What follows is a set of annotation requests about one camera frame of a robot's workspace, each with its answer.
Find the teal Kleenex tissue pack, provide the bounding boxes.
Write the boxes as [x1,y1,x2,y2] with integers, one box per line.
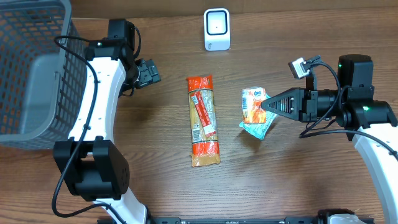
[239,86,278,140]

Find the orange spaghetti package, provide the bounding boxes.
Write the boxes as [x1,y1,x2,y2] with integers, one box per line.
[187,75,221,167]

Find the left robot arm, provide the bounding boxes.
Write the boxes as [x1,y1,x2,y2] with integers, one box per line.
[52,19,161,224]

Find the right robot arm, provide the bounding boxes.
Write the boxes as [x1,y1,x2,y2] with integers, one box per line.
[261,54,397,223]

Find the white barcode scanner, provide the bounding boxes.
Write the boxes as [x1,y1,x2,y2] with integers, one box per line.
[203,8,231,51]

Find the grey plastic mesh basket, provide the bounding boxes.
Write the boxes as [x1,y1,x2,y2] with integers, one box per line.
[1,1,86,150]

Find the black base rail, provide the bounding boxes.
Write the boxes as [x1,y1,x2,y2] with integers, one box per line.
[147,217,374,224]

